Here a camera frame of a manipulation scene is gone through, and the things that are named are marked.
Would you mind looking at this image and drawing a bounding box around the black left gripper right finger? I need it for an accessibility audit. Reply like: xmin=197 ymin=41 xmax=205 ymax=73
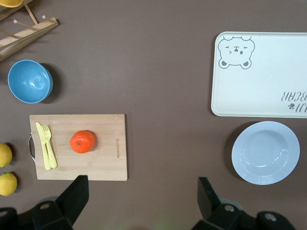
xmin=191 ymin=176 xmax=259 ymax=230

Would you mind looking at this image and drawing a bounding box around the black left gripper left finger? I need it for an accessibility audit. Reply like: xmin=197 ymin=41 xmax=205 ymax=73
xmin=31 ymin=174 xmax=90 ymax=230

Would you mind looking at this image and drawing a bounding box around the orange fruit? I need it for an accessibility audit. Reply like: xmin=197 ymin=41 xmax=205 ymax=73
xmin=70 ymin=130 xmax=95 ymax=154

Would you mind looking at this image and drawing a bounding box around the white round plate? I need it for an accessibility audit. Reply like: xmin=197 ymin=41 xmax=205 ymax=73
xmin=231 ymin=121 xmax=301 ymax=185

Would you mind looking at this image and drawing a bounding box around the yellow plastic knife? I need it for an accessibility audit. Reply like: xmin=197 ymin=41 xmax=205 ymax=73
xmin=35 ymin=122 xmax=52 ymax=171

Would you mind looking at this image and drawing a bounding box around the yellow plastic fork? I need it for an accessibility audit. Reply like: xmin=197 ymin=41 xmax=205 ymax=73
xmin=42 ymin=124 xmax=58 ymax=168

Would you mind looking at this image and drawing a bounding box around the yellow lemon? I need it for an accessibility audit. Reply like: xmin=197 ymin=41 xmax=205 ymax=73
xmin=0 ymin=143 xmax=13 ymax=168
xmin=0 ymin=172 xmax=18 ymax=196

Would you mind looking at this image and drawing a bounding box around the wooden cutting board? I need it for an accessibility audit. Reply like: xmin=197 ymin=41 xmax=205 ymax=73
xmin=28 ymin=114 xmax=129 ymax=181

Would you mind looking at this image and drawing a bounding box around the blue bowl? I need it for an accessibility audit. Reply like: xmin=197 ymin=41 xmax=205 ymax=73
xmin=7 ymin=59 xmax=54 ymax=104

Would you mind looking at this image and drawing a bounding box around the cream bear print tray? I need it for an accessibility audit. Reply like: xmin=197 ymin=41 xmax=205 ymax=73
xmin=211 ymin=31 xmax=307 ymax=118

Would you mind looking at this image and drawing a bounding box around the wooden drying rack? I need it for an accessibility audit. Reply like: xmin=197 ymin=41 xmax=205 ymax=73
xmin=0 ymin=0 xmax=59 ymax=62

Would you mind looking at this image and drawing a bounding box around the yellow cup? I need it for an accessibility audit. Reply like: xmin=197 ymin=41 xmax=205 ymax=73
xmin=0 ymin=0 xmax=24 ymax=8

